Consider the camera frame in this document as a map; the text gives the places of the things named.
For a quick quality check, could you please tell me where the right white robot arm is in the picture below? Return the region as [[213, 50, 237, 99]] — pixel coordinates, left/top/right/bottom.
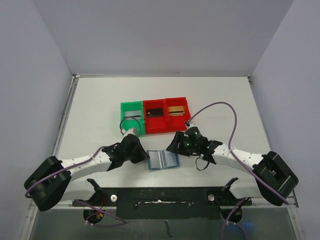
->
[[166, 126, 299, 206]]

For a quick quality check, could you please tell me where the black card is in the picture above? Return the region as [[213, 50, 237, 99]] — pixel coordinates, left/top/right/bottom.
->
[[146, 108, 164, 118]]

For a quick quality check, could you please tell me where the green plastic bin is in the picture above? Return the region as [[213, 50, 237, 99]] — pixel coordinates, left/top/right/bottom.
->
[[119, 101, 146, 136]]

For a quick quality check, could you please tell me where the gold card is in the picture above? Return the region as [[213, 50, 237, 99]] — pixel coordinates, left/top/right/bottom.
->
[[168, 106, 185, 116]]

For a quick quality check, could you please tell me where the silver VIP card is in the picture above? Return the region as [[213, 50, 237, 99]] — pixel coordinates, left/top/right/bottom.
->
[[124, 110, 142, 119]]

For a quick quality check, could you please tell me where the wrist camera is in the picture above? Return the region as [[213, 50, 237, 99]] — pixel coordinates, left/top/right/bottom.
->
[[120, 127, 138, 138], [184, 121, 202, 141]]

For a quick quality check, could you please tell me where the aluminium frame rail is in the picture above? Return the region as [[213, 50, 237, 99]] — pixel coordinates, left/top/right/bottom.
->
[[28, 199, 39, 210]]

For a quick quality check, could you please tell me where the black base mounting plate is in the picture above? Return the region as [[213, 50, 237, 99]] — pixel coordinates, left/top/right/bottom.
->
[[72, 187, 240, 224]]

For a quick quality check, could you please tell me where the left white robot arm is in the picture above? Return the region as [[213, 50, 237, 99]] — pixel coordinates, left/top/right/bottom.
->
[[24, 133, 150, 212]]

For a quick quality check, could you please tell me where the red plastic bin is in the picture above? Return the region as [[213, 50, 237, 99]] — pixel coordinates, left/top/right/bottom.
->
[[164, 97, 191, 132], [143, 99, 167, 135]]

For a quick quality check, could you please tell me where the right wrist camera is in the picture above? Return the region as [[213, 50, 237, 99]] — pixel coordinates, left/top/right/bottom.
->
[[184, 121, 202, 141]]

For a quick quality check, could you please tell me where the blue leather card holder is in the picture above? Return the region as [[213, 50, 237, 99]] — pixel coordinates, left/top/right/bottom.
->
[[146, 149, 180, 171]]

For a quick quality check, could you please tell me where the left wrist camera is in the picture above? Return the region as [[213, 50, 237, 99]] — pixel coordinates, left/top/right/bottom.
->
[[120, 127, 138, 138]]

